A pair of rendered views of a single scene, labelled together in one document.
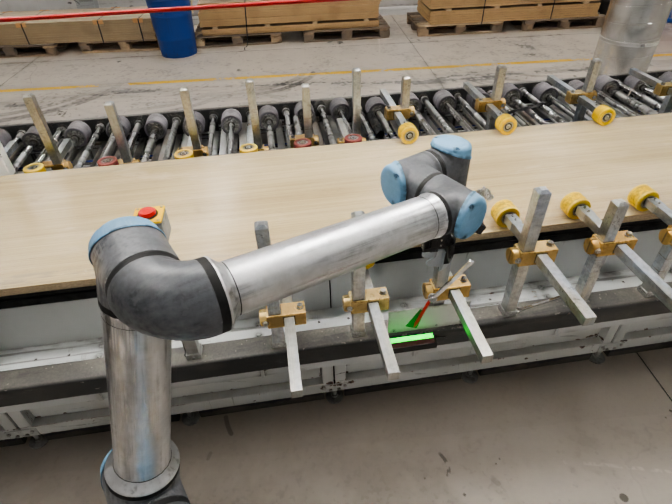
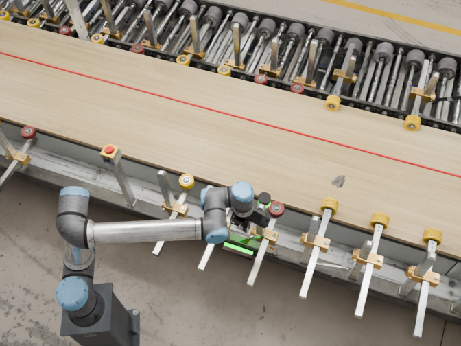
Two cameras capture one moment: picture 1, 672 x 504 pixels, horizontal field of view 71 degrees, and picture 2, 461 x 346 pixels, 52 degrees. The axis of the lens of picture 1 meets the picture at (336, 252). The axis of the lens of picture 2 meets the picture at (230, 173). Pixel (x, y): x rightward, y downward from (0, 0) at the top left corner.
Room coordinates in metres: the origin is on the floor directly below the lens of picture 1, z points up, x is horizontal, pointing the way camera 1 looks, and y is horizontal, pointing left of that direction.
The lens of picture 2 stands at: (0.07, -0.74, 3.05)
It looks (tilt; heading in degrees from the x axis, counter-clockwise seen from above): 57 degrees down; 31
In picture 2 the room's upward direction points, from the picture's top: 4 degrees counter-clockwise
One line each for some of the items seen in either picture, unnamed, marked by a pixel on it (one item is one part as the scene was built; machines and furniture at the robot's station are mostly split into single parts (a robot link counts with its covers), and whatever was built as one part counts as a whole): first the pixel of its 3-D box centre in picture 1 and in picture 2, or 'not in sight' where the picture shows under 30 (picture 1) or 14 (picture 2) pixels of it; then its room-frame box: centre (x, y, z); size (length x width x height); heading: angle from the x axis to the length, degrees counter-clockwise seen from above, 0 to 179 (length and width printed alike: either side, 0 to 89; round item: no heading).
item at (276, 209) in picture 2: not in sight; (276, 212); (1.17, -0.33, 0.85); 0.08 x 0.08 x 0.11
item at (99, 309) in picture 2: not in sight; (84, 305); (0.34, 0.35, 0.65); 0.19 x 0.19 x 0.10
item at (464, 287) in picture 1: (445, 287); (264, 234); (1.03, -0.33, 0.85); 0.14 x 0.06 x 0.05; 98
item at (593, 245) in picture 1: (609, 243); (367, 258); (1.10, -0.83, 0.95); 0.14 x 0.06 x 0.05; 98
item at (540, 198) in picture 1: (523, 257); (309, 241); (1.06, -0.56, 0.93); 0.04 x 0.04 x 0.48; 8
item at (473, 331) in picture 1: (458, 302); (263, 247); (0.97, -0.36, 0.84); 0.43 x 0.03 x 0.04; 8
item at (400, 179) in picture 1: (413, 180); (215, 200); (0.87, -0.17, 1.32); 0.12 x 0.12 x 0.09; 33
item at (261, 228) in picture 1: (271, 291); (168, 197); (0.96, 0.19, 0.92); 0.04 x 0.04 x 0.48; 8
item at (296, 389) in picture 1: (290, 330); (173, 218); (0.91, 0.14, 0.82); 0.44 x 0.03 x 0.04; 8
